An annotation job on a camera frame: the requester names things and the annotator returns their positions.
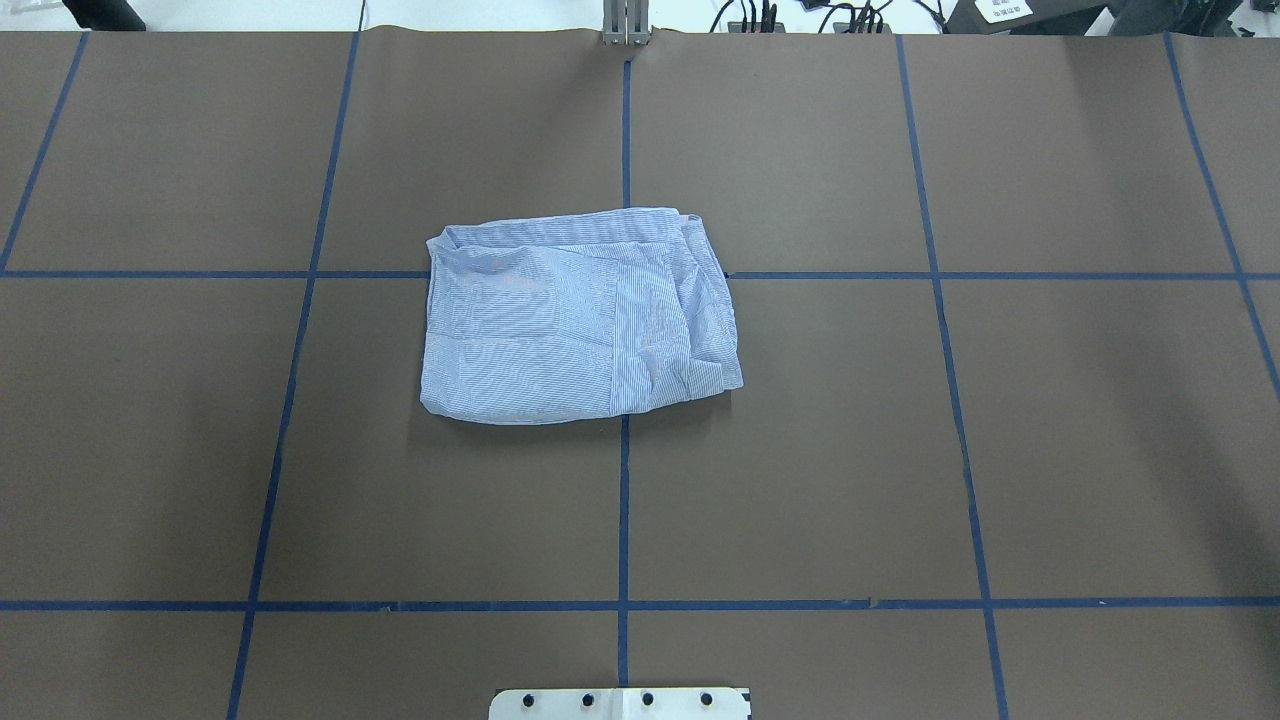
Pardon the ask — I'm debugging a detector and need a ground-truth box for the blue striped button shirt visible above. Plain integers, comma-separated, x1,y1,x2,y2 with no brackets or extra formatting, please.
420,208,744,427

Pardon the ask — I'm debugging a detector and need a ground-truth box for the black device with label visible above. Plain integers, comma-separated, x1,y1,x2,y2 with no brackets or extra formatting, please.
943,0,1110,36

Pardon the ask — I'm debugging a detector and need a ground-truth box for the grey aluminium frame post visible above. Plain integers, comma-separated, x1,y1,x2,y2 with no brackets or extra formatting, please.
602,0,652,46

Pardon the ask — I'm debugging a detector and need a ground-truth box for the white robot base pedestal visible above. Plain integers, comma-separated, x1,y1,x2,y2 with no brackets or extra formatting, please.
488,687,753,719

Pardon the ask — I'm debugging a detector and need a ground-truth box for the black cable bundle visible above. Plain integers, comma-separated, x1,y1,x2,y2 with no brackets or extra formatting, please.
709,0,948,35

